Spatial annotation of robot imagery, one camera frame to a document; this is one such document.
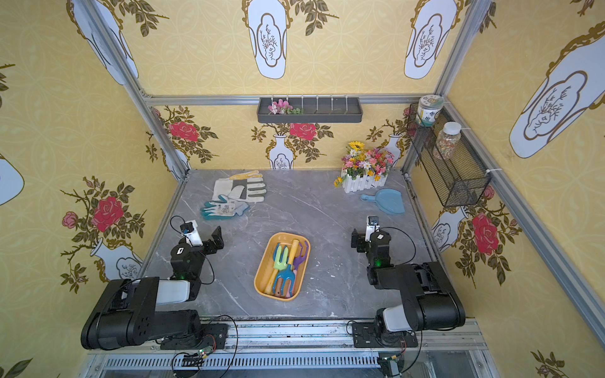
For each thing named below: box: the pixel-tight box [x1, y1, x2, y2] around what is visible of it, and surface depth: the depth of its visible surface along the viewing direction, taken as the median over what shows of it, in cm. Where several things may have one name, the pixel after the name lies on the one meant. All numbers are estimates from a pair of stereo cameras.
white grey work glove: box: [211, 170, 268, 203], surface depth 116 cm
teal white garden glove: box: [200, 195, 249, 221], surface depth 108 cm
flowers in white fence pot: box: [334, 140, 395, 193], surface depth 106 cm
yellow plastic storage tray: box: [253, 232, 312, 302], surface depth 88 cm
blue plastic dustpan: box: [360, 188, 406, 215], surface depth 111 cm
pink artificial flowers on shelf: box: [267, 99, 304, 115], surface depth 89 cm
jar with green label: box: [416, 94, 446, 127], surface depth 87 cm
